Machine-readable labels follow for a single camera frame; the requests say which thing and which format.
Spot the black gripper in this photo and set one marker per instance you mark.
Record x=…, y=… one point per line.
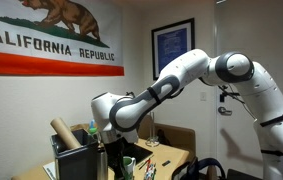
x=118, y=148

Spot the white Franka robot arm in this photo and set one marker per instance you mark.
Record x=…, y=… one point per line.
x=187, y=70

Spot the white mug green inside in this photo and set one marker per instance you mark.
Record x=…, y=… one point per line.
x=130, y=166

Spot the dark grey plastic bin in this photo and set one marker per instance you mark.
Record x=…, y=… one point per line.
x=77, y=163

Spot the stainless steel tumbler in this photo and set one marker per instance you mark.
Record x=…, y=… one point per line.
x=102, y=165

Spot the green pen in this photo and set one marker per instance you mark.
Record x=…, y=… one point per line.
x=142, y=165

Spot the black laptop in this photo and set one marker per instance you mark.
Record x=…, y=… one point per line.
x=139, y=152

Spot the red pen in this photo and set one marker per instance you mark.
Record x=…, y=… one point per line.
x=147, y=165

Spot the green blue spray bottle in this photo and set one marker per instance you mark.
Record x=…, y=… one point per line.
x=93, y=131

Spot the small black stick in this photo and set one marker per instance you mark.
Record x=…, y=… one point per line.
x=166, y=163

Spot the metal paper towel holder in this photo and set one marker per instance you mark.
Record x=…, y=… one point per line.
x=152, y=133

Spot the brown paper bag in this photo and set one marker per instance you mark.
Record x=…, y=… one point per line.
x=79, y=127

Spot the brown cardboard tube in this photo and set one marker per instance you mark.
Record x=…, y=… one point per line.
x=64, y=133

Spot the white paper sheet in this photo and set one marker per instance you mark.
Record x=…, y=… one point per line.
x=49, y=170

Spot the black blue backpack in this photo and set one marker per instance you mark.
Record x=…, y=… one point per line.
x=194, y=168

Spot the black framed blue picture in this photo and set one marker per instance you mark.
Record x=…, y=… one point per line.
x=171, y=40

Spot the California Republic flag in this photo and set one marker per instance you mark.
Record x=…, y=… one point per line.
x=47, y=46

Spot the white light switch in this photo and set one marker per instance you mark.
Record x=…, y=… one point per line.
x=203, y=96

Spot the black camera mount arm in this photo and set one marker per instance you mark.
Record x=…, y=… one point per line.
x=229, y=95

